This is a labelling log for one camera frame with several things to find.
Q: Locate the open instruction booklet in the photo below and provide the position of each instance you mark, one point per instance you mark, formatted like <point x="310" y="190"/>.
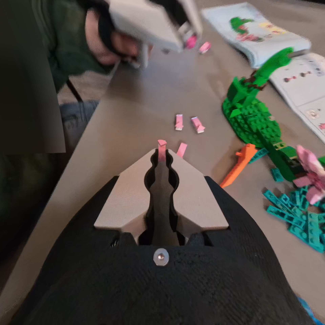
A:
<point x="304" y="94"/>

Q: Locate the pale pink lego piece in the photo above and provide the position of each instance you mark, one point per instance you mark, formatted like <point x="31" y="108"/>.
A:
<point x="162" y="151"/>

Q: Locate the person's leg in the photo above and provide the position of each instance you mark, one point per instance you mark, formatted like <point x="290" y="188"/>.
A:
<point x="78" y="119"/>

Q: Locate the single teal lego brick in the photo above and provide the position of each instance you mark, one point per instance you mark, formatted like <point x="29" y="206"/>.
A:
<point x="276" y="174"/>
<point x="259" y="155"/>

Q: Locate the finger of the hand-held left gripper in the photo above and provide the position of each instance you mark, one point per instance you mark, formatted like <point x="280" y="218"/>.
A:
<point x="144" y="22"/>
<point x="194" y="15"/>

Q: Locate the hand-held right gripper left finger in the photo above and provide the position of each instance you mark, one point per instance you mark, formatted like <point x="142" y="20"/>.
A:
<point x="124" y="195"/>

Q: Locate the small pink and grey lego piece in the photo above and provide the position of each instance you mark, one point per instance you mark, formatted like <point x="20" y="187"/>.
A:
<point x="191" y="42"/>

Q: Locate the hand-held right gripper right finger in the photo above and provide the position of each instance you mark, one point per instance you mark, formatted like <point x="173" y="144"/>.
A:
<point x="200" y="200"/>

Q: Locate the pile of blue lego bricks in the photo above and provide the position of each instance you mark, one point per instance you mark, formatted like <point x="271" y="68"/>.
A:
<point x="307" y="311"/>

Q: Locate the instruction booklet with plant picture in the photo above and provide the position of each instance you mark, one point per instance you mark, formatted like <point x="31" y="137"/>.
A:
<point x="256" y="38"/>

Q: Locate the orange brick separator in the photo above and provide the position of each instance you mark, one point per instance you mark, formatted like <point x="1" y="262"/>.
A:
<point x="238" y="165"/>

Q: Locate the person's left forearm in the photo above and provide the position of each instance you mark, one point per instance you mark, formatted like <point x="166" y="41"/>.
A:
<point x="71" y="50"/>

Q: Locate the green lego plant model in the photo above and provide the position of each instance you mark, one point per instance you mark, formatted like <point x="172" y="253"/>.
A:
<point x="256" y="119"/>

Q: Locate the pile of teal lego bricks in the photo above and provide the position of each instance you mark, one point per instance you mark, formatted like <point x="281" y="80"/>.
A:
<point x="299" y="218"/>

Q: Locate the person's left hand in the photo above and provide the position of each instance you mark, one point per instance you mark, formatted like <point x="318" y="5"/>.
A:
<point x="97" y="43"/>

